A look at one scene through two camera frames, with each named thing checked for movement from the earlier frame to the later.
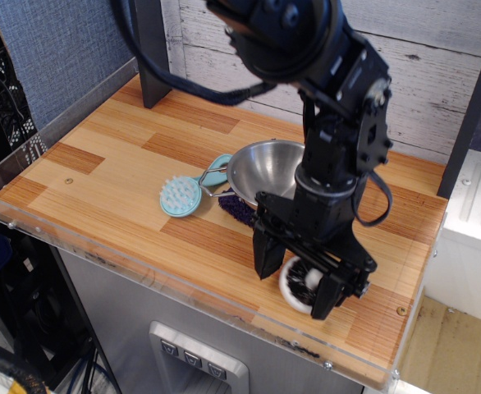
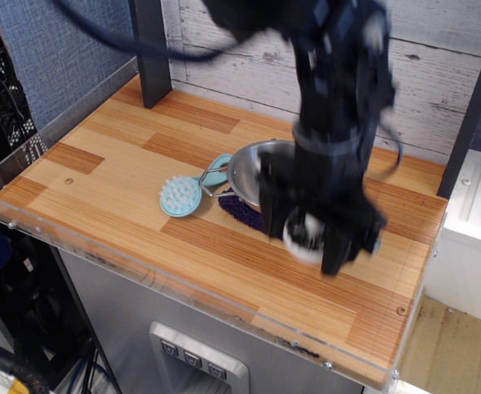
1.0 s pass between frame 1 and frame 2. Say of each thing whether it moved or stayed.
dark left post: stayed
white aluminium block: stayed
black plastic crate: stayed
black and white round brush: moved
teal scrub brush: stayed
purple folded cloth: stayed
